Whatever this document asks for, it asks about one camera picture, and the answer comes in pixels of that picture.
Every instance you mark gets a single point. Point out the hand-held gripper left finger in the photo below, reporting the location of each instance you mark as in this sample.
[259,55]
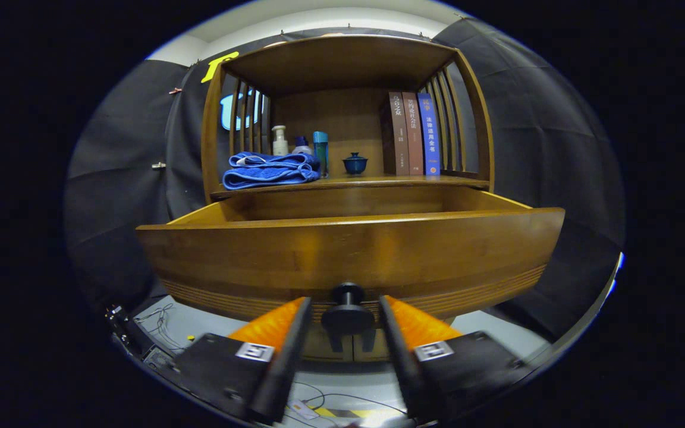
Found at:
[283,362]

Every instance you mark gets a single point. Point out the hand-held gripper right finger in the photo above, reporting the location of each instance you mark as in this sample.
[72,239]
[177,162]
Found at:
[405,362]

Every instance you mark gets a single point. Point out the wooden drawer with black knob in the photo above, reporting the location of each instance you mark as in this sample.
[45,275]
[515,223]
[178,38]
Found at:
[348,249]

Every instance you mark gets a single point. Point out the wooden cabinet door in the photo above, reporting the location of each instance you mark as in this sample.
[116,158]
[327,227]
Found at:
[316,346]
[381,348]

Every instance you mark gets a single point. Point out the wooden countertop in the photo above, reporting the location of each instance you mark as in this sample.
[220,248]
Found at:
[378,180]

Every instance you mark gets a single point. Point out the yellow black striped tape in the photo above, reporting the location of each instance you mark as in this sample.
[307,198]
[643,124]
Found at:
[348,412]

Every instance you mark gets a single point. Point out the dark electronic box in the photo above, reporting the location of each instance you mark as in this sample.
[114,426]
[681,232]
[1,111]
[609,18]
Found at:
[158,358]

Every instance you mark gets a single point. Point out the blue folded towel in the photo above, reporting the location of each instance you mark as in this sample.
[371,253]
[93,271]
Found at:
[265,175]

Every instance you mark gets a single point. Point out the blue lidded teacup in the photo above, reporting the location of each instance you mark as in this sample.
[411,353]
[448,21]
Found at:
[355,164]

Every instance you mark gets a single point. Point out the teal bottle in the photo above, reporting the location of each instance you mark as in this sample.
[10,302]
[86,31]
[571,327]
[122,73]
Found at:
[320,151]

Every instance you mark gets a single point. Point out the white pump bottle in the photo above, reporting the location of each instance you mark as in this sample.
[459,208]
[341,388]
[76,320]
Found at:
[280,145]

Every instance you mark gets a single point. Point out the white lotion bottle blue cap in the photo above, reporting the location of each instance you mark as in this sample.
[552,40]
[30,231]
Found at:
[302,145]

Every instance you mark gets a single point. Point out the dark brown book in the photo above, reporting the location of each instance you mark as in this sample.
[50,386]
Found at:
[396,137]

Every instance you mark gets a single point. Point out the reddish brown book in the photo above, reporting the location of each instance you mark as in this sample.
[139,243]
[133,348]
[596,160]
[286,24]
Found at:
[414,137]

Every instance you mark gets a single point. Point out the blue book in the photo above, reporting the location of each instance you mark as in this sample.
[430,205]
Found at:
[430,137]

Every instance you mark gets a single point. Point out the black backdrop cloth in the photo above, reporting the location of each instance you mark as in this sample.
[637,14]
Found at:
[556,148]

